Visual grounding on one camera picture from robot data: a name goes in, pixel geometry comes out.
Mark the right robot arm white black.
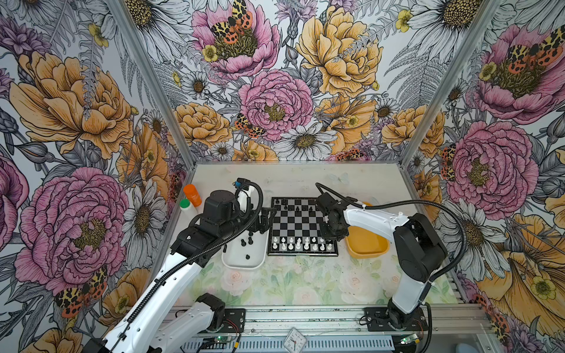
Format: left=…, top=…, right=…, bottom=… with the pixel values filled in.
left=316, top=193, right=447, bottom=330

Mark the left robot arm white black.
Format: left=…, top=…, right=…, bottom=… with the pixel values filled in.
left=83, top=179, right=264, bottom=352

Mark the black white chess board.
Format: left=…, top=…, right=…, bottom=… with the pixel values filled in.
left=266, top=197, right=338, bottom=257

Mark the yellow plastic tray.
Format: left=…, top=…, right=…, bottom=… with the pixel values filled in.
left=345, top=226, right=390, bottom=260

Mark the white plastic tray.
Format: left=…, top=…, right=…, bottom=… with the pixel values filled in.
left=222, top=228, right=269, bottom=271

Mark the orange bottle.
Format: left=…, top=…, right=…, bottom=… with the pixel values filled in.
left=182, top=184, right=202, bottom=207

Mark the white bottle green cap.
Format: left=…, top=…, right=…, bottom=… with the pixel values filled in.
left=180, top=199, right=198, bottom=222

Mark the small white clock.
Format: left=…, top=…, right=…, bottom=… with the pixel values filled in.
left=283, top=328, right=308, bottom=353

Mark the right black corrugated cable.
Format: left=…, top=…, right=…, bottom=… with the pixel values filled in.
left=315, top=182, right=468, bottom=282

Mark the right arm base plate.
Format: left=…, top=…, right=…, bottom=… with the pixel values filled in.
left=361, top=307, right=428, bottom=332

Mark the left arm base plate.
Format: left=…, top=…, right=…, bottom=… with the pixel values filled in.
left=218, top=308, right=247, bottom=334

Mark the aluminium frame rail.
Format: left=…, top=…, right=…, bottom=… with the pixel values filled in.
left=114, top=304, right=491, bottom=338

